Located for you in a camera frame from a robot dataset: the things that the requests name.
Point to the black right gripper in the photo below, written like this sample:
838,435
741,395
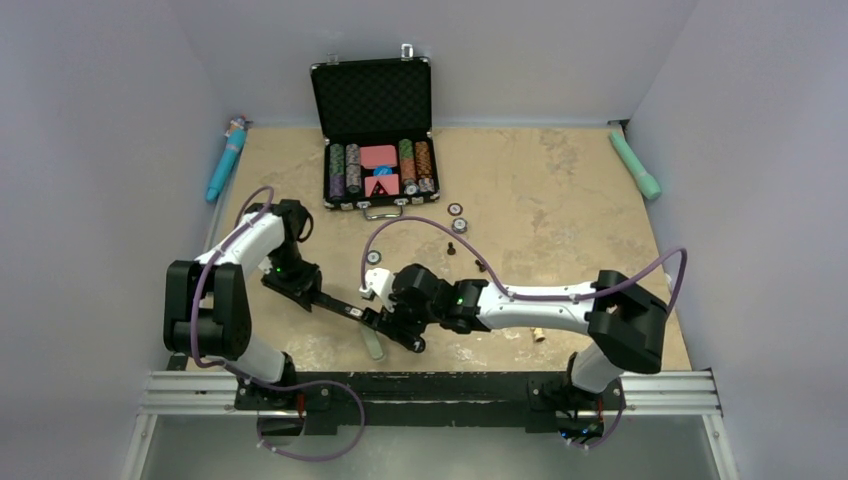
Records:
394,319

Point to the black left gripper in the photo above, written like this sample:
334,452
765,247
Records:
308,282

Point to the black stapler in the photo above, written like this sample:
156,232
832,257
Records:
364,316

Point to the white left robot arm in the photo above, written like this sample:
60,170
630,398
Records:
207,315

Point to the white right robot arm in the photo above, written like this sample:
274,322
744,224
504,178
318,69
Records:
625,322

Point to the poker chip near stapler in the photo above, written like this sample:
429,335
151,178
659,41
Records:
373,257

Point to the grey loose poker chip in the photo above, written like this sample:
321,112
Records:
459,225

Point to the upper loose poker chip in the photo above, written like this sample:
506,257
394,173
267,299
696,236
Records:
455,209

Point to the white chess rook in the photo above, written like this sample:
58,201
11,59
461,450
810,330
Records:
538,335

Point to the blue marker pen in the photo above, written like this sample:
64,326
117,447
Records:
235,139

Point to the black poker chip case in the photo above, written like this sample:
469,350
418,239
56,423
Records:
377,128

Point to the green marker pen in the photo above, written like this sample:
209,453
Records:
647,185

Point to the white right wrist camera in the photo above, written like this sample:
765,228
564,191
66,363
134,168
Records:
378,282

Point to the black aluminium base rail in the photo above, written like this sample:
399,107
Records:
535,401

